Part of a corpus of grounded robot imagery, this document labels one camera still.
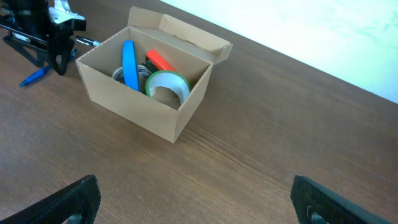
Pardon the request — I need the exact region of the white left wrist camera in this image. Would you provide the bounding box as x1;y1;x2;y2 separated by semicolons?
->
49;0;85;24

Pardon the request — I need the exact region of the black right gripper fixed left finger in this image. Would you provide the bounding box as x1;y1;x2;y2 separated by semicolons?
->
1;174;101;224

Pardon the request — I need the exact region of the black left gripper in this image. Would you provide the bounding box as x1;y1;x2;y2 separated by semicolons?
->
1;0;86;76

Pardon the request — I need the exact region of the blue plastic staple case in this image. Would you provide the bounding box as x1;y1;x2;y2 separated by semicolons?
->
122;40;140;91

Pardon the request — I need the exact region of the white masking tape roll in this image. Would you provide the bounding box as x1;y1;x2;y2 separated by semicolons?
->
111;65;152;94

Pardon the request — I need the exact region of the brown cardboard box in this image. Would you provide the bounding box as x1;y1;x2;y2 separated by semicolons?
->
76;6;233;142

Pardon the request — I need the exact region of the blue ballpoint pen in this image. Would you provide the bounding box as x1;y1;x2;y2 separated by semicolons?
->
18;48;78;88

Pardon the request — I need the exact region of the green tape roll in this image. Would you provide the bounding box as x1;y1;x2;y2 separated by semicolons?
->
145;70;192;110

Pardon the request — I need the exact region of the black right gripper moving right finger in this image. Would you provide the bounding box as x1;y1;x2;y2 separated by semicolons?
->
290;175;390;224

